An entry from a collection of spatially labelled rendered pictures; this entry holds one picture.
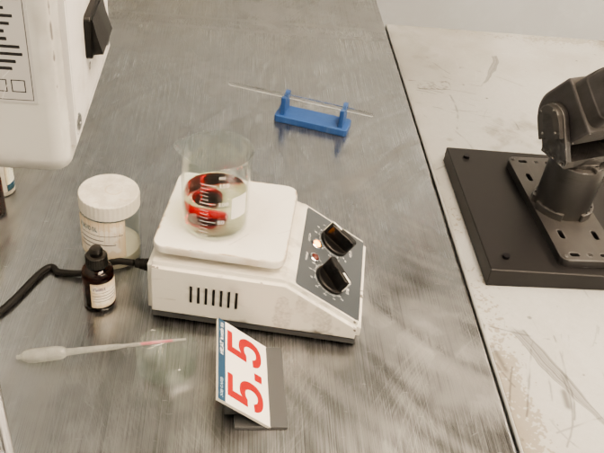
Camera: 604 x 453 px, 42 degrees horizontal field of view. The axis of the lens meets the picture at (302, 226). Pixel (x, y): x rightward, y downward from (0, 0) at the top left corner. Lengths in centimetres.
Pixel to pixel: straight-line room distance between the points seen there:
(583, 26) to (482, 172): 148
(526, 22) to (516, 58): 102
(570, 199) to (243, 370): 43
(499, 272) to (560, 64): 61
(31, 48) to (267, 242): 51
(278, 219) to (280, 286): 7
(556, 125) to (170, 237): 42
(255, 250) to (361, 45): 66
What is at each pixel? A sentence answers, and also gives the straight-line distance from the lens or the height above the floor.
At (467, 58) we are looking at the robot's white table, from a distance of 132.
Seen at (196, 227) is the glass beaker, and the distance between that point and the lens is 70.
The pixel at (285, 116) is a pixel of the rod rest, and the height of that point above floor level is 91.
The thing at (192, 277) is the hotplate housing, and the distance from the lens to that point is 71.
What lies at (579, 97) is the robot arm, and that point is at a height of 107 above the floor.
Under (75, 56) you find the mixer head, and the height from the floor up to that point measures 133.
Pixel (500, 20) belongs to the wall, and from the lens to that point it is 235.
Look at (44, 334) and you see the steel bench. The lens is 75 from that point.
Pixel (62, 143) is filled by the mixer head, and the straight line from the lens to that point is 23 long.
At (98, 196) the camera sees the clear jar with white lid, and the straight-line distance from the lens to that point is 77.
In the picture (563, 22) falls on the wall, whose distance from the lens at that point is 241.
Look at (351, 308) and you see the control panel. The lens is 73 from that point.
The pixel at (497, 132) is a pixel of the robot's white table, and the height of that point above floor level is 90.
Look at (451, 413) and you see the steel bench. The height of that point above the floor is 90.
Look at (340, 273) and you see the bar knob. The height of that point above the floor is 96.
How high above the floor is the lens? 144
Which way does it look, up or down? 38 degrees down
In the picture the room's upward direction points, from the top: 7 degrees clockwise
